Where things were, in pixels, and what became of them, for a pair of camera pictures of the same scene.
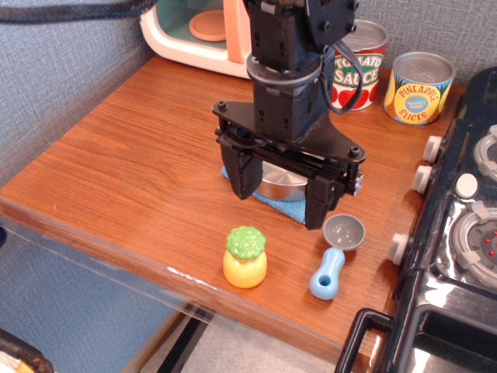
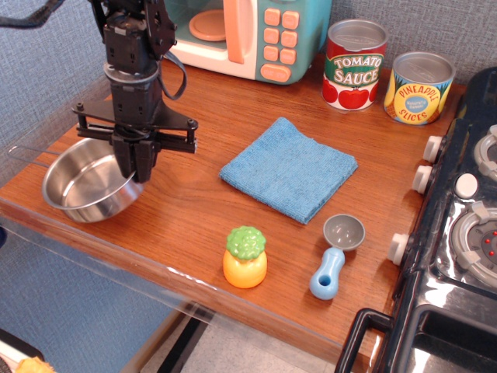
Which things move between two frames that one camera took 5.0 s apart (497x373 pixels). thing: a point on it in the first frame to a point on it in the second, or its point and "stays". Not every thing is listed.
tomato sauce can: [370, 39] stays
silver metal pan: [282, 183] to [84, 179]
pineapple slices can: [418, 88] stays
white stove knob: [422, 178] stays
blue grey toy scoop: [342, 232] stays
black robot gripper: [290, 123] to [137, 111]
